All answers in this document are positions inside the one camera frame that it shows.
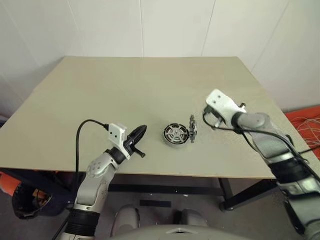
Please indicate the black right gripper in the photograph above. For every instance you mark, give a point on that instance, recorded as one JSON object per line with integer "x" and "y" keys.
{"x": 216, "y": 118}

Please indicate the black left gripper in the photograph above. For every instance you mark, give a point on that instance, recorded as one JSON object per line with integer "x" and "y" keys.
{"x": 130, "y": 147}

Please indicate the grey motor cover with circuitboard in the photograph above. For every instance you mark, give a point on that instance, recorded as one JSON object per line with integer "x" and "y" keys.
{"x": 193, "y": 127}

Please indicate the grey motor stator housing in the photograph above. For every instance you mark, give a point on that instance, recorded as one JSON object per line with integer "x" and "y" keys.
{"x": 175, "y": 144}

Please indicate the black rimmed silver rotor wheel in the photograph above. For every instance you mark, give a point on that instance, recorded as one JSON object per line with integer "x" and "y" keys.
{"x": 176, "y": 132}

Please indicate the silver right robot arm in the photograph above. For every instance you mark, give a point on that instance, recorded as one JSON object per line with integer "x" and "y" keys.
{"x": 270, "y": 143}

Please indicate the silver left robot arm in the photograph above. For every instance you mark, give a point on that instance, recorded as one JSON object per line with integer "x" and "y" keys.
{"x": 95, "y": 182}

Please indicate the orange fabric sheet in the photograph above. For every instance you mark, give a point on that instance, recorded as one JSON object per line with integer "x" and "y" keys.
{"x": 300, "y": 116}

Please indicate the dark fabric bag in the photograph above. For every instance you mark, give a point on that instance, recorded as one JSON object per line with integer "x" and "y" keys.
{"x": 55, "y": 200}

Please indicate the grey robot torso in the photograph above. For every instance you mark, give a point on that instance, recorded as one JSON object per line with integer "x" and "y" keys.
{"x": 187, "y": 234}

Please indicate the orange padded object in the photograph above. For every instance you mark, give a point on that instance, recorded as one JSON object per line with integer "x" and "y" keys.
{"x": 7, "y": 185}

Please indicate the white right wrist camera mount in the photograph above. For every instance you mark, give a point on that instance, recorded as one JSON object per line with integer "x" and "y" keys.
{"x": 222, "y": 102}

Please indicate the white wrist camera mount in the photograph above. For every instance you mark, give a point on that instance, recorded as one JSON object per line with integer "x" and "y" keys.
{"x": 115, "y": 132}
{"x": 222, "y": 102}

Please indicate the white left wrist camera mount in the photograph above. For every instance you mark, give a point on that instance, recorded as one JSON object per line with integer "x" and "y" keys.
{"x": 115, "y": 132}

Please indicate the black metal table frame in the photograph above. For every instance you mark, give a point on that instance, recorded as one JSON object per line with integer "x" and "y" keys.
{"x": 162, "y": 189}

